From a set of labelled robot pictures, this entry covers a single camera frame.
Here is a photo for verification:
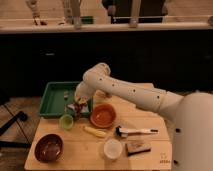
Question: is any dark red grape bunch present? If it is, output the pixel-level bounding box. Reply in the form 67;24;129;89
74;101;87;117

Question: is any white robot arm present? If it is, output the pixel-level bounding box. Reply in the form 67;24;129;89
74;63;213;171

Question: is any small fork in tray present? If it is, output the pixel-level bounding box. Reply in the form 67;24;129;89
64;91;69;113

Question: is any green plastic tray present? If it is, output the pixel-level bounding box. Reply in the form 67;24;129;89
38;81;95;119

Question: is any orange bowl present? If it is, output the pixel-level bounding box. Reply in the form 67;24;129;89
90;103;116;128

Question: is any small green cup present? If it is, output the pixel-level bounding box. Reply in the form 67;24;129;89
59;114;73;130

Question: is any white small bowl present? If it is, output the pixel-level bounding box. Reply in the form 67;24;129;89
103;139;123;160

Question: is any brown sponge block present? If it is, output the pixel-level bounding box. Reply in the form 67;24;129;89
126;140;151;156

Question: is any dark red bowl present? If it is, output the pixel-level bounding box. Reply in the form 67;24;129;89
34;134;63;163

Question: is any black chair base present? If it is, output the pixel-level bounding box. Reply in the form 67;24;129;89
0;90;32;149

